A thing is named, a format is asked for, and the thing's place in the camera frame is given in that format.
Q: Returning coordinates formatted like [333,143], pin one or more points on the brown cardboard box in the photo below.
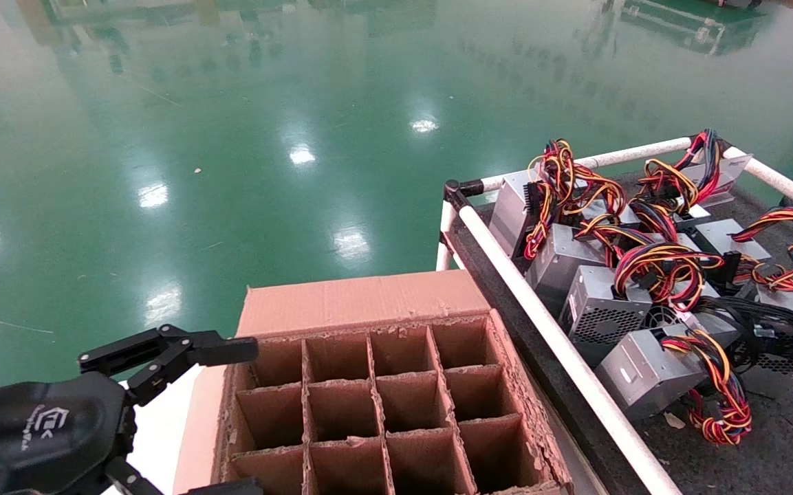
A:
[362,299]

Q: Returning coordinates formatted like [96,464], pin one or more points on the upright silver power supply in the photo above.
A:
[509,213]

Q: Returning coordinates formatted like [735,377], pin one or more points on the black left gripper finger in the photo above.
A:
[231,489]

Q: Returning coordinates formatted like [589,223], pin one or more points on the cardboard divider grid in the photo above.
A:
[373,375]

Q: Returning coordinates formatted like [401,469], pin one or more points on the perforated grey power supply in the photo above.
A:
[595,295]

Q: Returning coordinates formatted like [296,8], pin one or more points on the tilted silver power supply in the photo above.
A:
[733,168]

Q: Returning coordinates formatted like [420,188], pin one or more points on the long white cart pipe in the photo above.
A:
[573,357]

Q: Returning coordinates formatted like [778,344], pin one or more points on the black mesh power supply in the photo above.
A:
[778,357]

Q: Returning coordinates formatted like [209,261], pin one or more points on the silver power supply with fan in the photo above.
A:
[716,328]

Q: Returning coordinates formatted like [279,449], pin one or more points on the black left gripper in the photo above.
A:
[31,433]

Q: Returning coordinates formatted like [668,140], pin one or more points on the tan cardboard scrap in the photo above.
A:
[675,421]

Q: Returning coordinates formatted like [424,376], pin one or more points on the short white cart leg pipe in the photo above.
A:
[446,220]

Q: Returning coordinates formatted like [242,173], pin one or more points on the black pipe corner joint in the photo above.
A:
[454,189]

